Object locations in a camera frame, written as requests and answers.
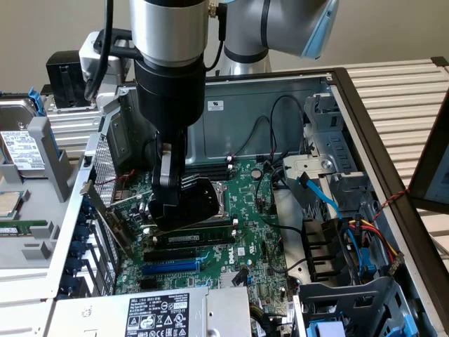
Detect black table end cap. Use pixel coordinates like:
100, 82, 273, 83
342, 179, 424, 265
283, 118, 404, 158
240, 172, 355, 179
430, 55, 449, 75

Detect grey disk bay blue tabs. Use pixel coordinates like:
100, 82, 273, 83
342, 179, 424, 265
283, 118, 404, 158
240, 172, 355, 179
293, 276, 438, 337

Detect black-shrouded graphics card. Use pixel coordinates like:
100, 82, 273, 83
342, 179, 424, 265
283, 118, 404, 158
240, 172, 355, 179
79, 177, 219, 259

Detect black plastic shroud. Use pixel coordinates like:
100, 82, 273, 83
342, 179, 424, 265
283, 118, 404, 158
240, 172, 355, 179
301, 217, 350, 284

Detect silver drive bracket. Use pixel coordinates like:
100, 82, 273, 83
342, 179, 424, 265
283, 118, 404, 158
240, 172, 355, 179
282, 154, 336, 187

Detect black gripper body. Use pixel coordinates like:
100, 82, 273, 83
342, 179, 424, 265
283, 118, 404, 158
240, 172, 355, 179
134, 57, 207, 143

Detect long black expansion slot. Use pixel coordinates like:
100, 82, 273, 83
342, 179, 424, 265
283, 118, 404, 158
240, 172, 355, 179
142, 247, 198, 263

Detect thin black fan wire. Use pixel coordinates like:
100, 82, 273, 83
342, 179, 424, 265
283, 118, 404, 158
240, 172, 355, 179
229, 115, 273, 159

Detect silver CPU chip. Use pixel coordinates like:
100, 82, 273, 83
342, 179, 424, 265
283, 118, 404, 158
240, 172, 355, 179
0, 191, 27, 218

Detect open grey PC case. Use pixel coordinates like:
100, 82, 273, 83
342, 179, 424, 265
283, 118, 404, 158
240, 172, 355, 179
41, 66, 449, 337

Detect grey power supply unit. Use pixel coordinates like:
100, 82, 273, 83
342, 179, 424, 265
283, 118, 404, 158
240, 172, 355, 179
45, 286, 254, 337

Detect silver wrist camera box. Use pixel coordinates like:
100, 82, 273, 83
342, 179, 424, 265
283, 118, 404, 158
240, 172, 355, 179
79, 29, 140, 77

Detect black camera cable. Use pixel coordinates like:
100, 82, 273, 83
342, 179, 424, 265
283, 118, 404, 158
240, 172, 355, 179
83, 0, 115, 105

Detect grey printed parts rack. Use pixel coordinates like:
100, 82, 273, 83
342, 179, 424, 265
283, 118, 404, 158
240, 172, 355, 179
0, 115, 88, 273

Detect black framed panel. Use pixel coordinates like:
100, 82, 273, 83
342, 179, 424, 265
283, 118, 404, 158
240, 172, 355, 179
408, 87, 449, 218

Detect grey metal disk cage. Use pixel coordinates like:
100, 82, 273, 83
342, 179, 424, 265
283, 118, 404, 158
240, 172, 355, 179
303, 93, 375, 197

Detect yellow red power wires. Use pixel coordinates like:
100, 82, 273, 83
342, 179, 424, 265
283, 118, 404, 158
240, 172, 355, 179
345, 216, 404, 278

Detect blue SATA wire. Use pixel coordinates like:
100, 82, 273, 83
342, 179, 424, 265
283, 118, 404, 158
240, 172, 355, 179
296, 173, 343, 220
338, 219, 379, 284

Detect green motherboard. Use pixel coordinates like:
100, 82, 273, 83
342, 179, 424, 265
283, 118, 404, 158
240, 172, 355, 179
112, 159, 306, 317

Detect silver CPU socket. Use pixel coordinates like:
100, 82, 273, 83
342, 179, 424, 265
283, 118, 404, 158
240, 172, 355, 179
206, 180, 232, 223

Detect black gripper plug cable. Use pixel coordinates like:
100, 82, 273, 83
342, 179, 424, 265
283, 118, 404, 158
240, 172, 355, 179
205, 1, 229, 74

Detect blue expansion slot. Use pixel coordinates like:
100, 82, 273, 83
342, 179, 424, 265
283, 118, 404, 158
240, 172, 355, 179
141, 258, 201, 277

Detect blue disk carrier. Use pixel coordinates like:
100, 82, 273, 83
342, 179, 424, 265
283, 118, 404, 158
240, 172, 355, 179
26, 87, 48, 117

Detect black plastic box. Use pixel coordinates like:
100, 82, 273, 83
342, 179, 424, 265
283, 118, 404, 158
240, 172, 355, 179
45, 50, 98, 110

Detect long curved black wire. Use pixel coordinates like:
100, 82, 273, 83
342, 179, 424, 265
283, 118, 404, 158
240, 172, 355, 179
254, 168, 306, 239

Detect silver chipset heat sink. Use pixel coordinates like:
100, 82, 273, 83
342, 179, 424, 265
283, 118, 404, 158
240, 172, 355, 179
220, 272, 246, 289

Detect looped black wire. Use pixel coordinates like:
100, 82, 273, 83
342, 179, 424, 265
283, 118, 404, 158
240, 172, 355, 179
269, 94, 305, 162

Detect red black twisted wire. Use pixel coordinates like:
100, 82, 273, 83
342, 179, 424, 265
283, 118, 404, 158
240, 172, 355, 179
371, 188, 411, 223

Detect silver hard disk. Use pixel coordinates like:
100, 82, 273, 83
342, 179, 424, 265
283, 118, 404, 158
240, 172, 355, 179
0, 98, 48, 178

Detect thin red wire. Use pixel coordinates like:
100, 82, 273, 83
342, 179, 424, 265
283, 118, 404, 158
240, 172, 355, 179
94, 169, 136, 187

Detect black angled wire plug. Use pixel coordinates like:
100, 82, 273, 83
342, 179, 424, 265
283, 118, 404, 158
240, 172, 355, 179
232, 268, 249, 286

